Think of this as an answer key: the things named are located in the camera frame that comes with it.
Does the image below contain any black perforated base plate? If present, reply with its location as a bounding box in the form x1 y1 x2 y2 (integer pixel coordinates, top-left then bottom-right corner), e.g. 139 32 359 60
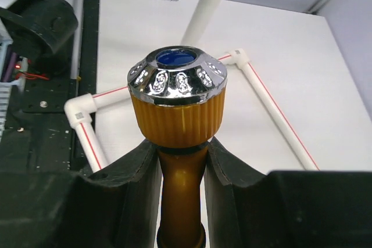
1 0 99 173

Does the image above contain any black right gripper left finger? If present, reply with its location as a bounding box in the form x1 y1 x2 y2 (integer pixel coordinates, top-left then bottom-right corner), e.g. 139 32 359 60
1 141 161 247

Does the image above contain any white PVC pipe frame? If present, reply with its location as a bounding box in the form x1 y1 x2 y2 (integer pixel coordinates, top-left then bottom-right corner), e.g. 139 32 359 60
64 0 317 172

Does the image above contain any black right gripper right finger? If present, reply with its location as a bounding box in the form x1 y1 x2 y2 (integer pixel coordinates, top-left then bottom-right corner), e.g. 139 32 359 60
205 139 371 247

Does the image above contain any yellow water faucet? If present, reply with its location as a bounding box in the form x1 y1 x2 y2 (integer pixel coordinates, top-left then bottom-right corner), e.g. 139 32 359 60
127 45 227 247

